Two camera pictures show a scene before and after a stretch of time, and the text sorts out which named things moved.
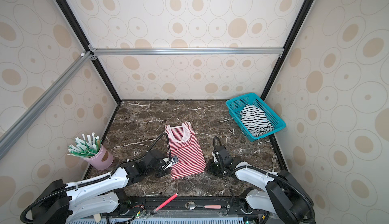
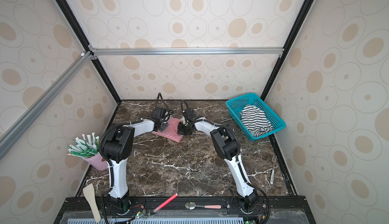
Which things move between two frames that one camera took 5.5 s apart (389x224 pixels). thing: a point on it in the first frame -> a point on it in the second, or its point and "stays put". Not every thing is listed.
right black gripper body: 215,169 -> 184,128
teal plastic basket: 237,104 stays put
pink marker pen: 165,203 stays put
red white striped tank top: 182,141 -> 170,133
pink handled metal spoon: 191,205 stays put
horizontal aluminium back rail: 104,51 stays put
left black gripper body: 157,170 -> 162,126
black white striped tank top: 255,119 stays put
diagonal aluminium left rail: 12,133 stays put
